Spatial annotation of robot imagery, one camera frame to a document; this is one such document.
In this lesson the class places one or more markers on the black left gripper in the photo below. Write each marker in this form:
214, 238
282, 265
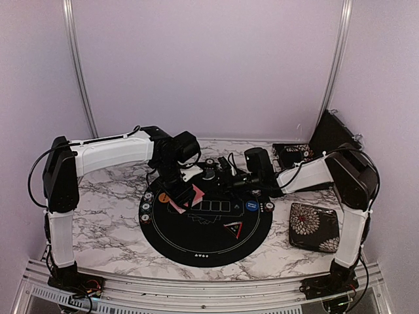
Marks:
181, 195

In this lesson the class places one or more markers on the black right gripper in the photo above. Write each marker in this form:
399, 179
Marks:
228, 174

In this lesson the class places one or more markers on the blue small blind button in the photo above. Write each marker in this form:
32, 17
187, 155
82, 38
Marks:
252, 206

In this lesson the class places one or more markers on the red chip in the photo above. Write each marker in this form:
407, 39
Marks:
209, 162
145, 219
269, 207

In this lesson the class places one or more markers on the orange big blind button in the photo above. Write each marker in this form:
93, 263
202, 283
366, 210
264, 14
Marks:
163, 198

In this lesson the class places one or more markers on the black dealer button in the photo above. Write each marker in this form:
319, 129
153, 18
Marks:
209, 174

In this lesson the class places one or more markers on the grey chip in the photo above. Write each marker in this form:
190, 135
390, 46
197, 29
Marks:
148, 197

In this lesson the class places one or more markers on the red playing card deck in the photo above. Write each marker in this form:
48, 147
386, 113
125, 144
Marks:
192, 197

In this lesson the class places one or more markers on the red triangle all-in marker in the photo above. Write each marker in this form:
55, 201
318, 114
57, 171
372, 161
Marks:
234, 228

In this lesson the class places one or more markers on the green chip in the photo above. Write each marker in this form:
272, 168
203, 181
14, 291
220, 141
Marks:
145, 208

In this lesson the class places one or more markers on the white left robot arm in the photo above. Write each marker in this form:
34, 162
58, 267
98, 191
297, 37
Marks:
70, 164

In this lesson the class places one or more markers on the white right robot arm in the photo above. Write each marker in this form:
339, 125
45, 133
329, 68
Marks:
355, 179

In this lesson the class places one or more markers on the round black poker mat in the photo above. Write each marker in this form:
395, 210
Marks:
198, 238

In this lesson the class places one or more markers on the floral patterned pouch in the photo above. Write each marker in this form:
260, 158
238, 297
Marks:
313, 228

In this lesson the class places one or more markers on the black poker chip case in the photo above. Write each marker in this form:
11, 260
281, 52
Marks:
329, 134

